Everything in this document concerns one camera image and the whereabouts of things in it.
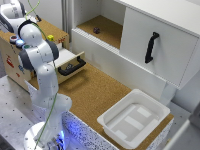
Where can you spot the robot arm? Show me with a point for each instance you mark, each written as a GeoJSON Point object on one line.
{"type": "Point", "coordinates": [45, 80]}

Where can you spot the white cabinet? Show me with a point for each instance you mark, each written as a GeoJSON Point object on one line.
{"type": "Point", "coordinates": [110, 56]}

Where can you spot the wooden drawer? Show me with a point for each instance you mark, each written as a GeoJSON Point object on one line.
{"type": "Point", "coordinates": [68, 55]}

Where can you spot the purple block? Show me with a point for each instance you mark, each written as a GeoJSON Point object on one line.
{"type": "Point", "coordinates": [96, 30]}

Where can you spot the white plastic box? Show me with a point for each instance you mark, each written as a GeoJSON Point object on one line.
{"type": "Point", "coordinates": [133, 121]}

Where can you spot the yellow block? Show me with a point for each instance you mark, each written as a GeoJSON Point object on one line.
{"type": "Point", "coordinates": [50, 38]}

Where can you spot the white sliding door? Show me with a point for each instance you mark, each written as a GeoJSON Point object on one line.
{"type": "Point", "coordinates": [173, 50]}

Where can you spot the green button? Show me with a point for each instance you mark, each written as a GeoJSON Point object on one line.
{"type": "Point", "coordinates": [25, 46]}

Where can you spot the blue button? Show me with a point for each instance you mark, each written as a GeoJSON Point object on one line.
{"type": "Point", "coordinates": [20, 42]}

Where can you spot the wooden drawer box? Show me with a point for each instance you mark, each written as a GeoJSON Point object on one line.
{"type": "Point", "coordinates": [10, 66]}

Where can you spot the red button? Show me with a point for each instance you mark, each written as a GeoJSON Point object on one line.
{"type": "Point", "coordinates": [13, 38]}

